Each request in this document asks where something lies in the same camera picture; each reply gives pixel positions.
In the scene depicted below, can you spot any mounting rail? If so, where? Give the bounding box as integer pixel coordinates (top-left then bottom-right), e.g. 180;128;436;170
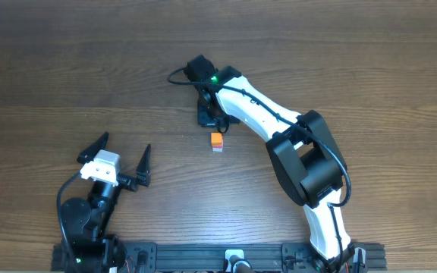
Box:
50;241;388;273

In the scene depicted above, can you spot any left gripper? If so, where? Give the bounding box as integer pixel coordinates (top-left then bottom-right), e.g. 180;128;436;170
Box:
76;131;152;193

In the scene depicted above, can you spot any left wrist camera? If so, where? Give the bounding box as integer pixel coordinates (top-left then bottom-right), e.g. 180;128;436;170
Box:
79;149;121;187

